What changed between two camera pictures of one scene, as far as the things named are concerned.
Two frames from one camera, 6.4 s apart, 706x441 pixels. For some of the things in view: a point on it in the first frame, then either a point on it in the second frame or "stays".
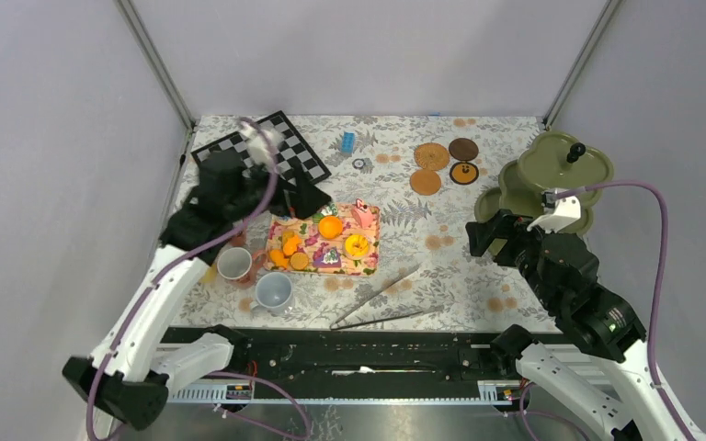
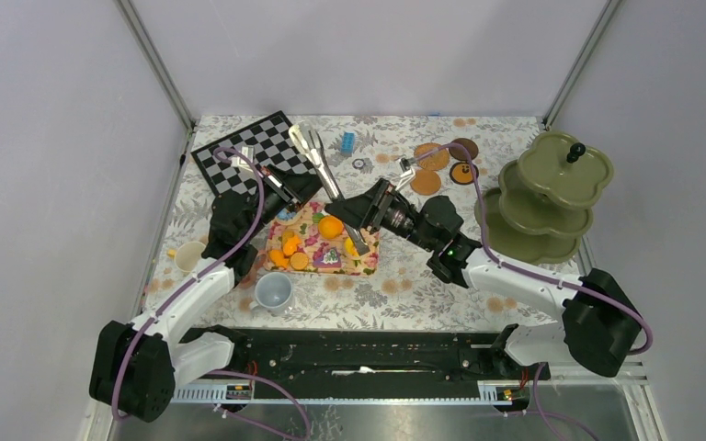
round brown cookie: (299, 261) stays
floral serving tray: (338, 239) stays
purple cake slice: (329, 257) stays
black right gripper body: (518, 249) → (393, 216)
